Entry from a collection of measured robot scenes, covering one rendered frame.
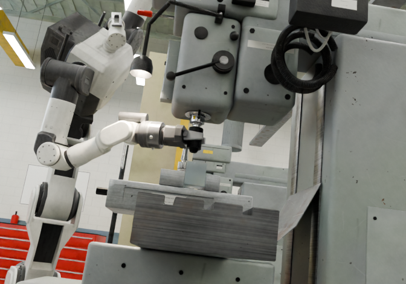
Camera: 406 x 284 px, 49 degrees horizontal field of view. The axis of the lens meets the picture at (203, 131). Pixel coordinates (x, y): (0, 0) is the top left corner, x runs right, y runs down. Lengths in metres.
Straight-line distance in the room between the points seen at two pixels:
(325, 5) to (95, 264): 0.91
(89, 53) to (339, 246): 1.07
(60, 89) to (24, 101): 9.81
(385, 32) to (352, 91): 0.34
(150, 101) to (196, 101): 1.92
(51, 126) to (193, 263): 0.67
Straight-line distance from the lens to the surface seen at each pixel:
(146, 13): 1.71
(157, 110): 3.28
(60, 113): 1.58
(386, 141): 1.37
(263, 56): 1.45
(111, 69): 1.71
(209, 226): 0.73
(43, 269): 1.97
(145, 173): 3.17
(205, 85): 1.40
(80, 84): 1.58
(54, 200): 1.88
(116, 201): 1.10
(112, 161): 10.65
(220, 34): 1.48
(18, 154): 11.08
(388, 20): 1.67
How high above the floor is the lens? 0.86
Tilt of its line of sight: 16 degrees up
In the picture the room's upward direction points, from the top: 7 degrees clockwise
